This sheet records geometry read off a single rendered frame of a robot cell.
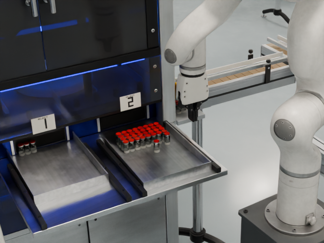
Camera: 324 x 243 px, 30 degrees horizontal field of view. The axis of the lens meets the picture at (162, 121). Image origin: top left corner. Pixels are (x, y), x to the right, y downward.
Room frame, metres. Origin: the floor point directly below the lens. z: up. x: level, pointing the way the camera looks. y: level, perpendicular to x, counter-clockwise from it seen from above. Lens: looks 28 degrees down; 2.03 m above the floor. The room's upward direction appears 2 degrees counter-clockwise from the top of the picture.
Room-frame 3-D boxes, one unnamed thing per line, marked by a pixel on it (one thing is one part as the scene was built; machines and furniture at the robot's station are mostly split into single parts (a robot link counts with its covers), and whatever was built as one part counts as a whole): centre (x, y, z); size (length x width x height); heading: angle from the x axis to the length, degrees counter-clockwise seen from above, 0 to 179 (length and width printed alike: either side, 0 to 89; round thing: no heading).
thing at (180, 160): (1.86, 0.03, 0.90); 0.34 x 0.26 x 0.04; 26
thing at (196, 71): (1.76, -0.10, 1.27); 0.09 x 0.08 x 0.03; 117
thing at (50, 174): (1.81, 0.38, 0.90); 0.34 x 0.26 x 0.04; 27
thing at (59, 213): (1.82, 0.20, 0.87); 0.70 x 0.48 x 0.02; 117
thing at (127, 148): (1.94, 0.06, 0.90); 0.18 x 0.02 x 0.05; 116
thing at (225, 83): (2.43, -0.29, 0.92); 0.69 x 0.16 x 0.16; 117
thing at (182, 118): (2.22, -0.09, 0.87); 0.14 x 0.13 x 0.02; 27
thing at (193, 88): (1.76, -0.10, 1.21); 0.10 x 0.08 x 0.11; 117
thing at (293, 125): (1.49, -0.38, 1.16); 0.19 x 0.12 x 0.24; 140
